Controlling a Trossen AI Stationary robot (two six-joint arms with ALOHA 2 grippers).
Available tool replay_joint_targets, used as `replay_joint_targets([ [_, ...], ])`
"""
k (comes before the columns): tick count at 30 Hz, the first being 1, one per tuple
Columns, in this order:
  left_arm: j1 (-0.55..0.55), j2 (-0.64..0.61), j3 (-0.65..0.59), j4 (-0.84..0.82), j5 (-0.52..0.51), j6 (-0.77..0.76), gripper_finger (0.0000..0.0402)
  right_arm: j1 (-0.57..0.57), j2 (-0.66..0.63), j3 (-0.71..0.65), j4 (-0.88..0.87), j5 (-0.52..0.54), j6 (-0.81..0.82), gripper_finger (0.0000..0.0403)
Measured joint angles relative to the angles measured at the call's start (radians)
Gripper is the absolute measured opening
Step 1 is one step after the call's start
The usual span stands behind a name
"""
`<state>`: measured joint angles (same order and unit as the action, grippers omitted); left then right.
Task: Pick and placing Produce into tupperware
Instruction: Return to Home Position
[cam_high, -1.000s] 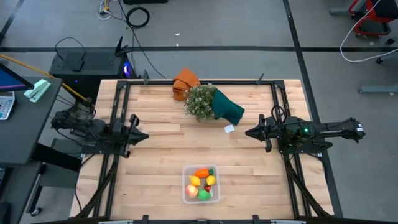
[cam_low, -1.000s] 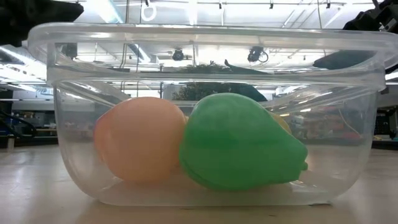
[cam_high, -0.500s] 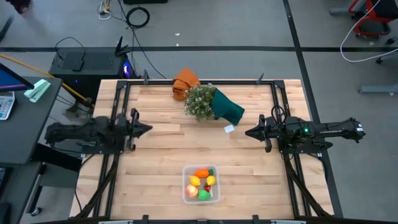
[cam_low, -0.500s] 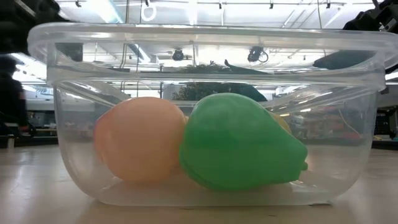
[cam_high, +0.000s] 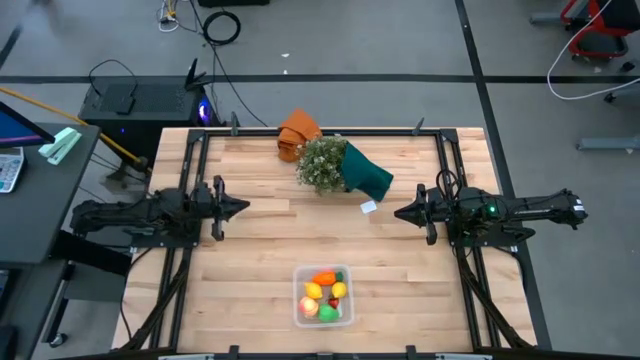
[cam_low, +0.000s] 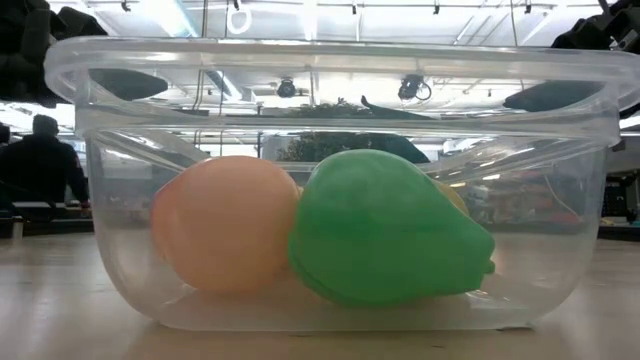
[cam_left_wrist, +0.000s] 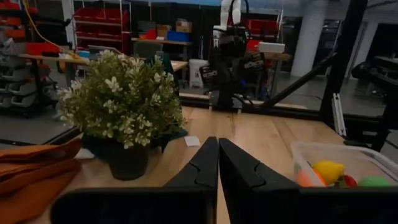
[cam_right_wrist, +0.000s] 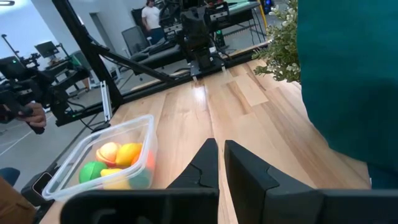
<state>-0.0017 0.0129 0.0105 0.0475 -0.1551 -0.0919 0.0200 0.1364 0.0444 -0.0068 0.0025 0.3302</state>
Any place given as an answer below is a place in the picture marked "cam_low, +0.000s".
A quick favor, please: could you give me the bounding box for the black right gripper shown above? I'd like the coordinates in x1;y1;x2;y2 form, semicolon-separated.
502;0;640;113

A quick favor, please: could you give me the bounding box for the white hanging ring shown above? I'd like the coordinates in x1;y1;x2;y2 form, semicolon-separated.
226;3;254;36

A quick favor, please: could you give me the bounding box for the toy peach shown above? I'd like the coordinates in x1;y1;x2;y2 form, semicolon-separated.
150;155;301;294

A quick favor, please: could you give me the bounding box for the black ceiling camera dome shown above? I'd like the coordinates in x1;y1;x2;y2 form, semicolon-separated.
277;77;298;99

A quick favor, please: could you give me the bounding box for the teal green cloth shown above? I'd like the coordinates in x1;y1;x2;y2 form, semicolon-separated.
359;94;432;165

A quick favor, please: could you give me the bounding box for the yellow toy fruit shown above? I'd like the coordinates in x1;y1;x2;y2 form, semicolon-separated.
433;179;471;217

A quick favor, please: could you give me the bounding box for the clear plastic tupperware container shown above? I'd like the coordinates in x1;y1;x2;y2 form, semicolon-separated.
43;35;640;332

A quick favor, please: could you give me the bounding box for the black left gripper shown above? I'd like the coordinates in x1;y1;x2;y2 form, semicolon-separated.
0;0;169;109

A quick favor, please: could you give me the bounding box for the person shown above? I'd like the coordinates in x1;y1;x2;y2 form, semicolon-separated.
0;113;92;212

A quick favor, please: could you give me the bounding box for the black ceiling camera with cable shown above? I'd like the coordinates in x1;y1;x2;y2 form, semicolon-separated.
397;74;432;102

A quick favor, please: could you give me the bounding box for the green toy pepper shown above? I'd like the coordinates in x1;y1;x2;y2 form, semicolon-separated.
287;148;497;307

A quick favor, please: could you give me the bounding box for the artificial plant with white flowers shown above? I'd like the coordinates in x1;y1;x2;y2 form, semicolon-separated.
276;97;401;163

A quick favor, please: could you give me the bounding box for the shelf with red items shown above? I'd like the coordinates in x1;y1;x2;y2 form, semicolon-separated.
487;169;596;227

